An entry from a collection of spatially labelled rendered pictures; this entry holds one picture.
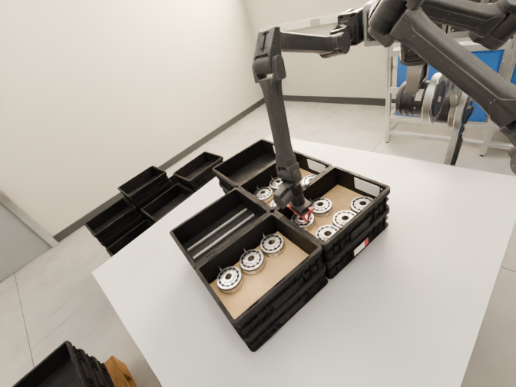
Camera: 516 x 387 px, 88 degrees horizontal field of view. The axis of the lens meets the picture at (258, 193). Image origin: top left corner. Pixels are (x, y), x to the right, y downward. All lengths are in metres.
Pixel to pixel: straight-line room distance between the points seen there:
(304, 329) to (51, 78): 3.33
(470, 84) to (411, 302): 0.73
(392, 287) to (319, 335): 0.33
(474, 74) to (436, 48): 0.09
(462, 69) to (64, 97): 3.47
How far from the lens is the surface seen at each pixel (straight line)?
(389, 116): 3.14
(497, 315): 2.03
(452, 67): 0.73
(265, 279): 1.07
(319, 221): 1.21
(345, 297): 1.14
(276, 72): 0.89
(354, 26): 1.30
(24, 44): 3.64
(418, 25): 0.74
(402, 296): 1.15
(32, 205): 3.80
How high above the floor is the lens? 1.69
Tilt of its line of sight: 37 degrees down
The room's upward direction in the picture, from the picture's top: 19 degrees counter-clockwise
